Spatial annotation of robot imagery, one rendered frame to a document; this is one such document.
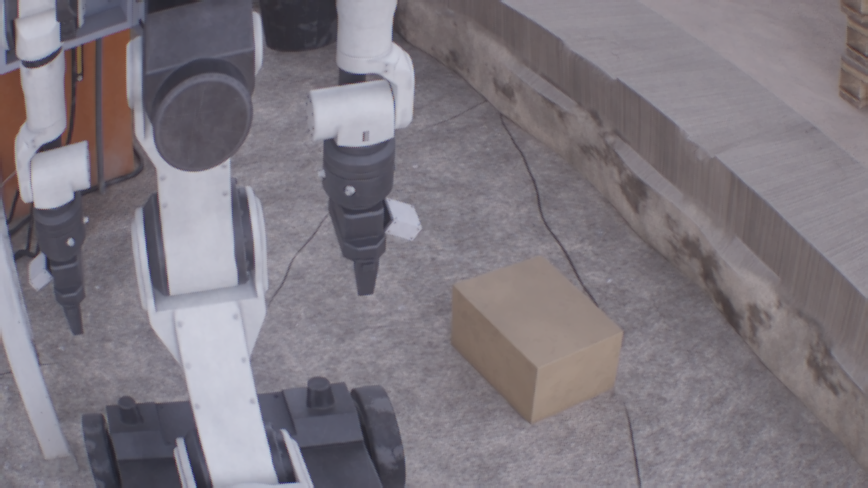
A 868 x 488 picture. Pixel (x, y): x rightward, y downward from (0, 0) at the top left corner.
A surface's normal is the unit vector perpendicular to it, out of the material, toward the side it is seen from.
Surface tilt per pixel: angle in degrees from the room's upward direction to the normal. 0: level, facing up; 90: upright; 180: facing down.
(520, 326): 0
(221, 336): 60
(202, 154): 90
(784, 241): 91
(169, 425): 0
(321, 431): 45
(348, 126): 102
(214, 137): 90
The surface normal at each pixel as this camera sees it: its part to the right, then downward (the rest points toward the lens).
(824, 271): -0.90, 0.22
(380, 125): 0.26, 0.68
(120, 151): 0.50, 0.47
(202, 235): 0.26, 0.46
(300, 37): 0.04, 0.66
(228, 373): 0.22, 0.03
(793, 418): -0.01, -0.84
